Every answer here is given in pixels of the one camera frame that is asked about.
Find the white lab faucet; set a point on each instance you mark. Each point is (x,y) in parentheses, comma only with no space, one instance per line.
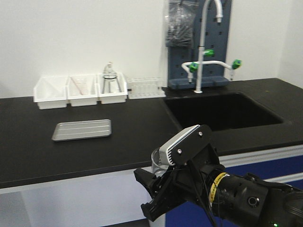
(202,52)

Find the white bin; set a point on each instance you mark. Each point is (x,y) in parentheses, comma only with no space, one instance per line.
(115,96)
(75,98)
(51,92)

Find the white bin right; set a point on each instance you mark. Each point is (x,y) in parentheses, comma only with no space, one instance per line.
(115,96)

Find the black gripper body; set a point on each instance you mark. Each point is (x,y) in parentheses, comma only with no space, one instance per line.
(194,178)

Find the pink stick in bin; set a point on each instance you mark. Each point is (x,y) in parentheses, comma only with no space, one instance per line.
(80,85)

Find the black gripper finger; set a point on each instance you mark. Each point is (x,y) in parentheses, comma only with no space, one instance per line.
(163,202)
(148,180)

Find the grey pegboard drying rack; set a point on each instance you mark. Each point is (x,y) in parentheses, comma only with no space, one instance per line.
(216,39)

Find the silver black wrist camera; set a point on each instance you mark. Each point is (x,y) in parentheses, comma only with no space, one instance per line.
(185,145)

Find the glass conical flask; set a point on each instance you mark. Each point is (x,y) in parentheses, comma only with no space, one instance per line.
(109,75)

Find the silver metal tray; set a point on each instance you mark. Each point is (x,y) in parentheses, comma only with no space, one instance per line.
(82,130)

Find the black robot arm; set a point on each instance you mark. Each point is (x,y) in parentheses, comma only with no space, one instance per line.
(246,201)

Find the white bin left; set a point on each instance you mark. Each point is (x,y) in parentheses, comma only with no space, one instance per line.
(51,92)

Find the white bin middle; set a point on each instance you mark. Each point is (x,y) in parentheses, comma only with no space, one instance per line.
(75,98)

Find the white test tube rack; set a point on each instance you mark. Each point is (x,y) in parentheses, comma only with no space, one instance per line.
(141,88)

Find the bag of black pegs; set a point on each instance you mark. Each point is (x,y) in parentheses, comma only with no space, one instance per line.
(180,23)

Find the clear glass beaker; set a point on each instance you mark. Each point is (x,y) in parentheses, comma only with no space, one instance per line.
(157,167)

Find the black sink basin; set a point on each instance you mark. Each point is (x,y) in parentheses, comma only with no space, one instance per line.
(221,112)

